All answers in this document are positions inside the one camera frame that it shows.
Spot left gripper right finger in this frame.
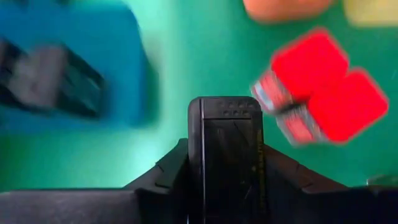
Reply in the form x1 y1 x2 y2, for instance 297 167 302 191
263 143 351 224

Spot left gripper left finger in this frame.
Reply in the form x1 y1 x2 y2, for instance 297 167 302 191
123 138 190 224

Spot pink cube blocks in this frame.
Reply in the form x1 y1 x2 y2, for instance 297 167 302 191
251 27 351 114
275 67 390 147

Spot green table mat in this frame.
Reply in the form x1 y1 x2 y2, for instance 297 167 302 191
0 0 398 192

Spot blue plastic bin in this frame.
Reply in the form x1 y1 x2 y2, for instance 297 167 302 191
0 0 160 133

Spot orange plastic bin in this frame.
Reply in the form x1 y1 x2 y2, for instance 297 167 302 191
241 0 336 25

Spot yellow-green plastic bin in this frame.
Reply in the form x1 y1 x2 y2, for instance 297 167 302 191
343 0 398 28

